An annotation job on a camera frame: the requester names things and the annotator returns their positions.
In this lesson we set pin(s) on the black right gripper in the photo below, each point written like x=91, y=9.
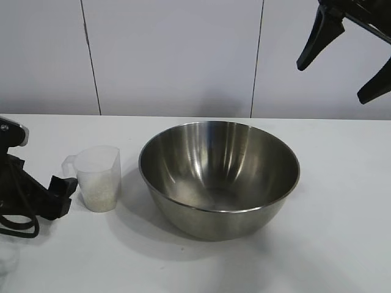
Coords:
x=366, y=12

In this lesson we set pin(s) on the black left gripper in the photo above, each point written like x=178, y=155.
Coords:
x=13, y=186

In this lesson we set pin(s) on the white rice grains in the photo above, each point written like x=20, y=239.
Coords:
x=97, y=192

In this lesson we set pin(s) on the clear plastic measuring cup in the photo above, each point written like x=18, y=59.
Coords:
x=97, y=164

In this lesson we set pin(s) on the stainless steel mixing bowl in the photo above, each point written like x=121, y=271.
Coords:
x=220, y=183

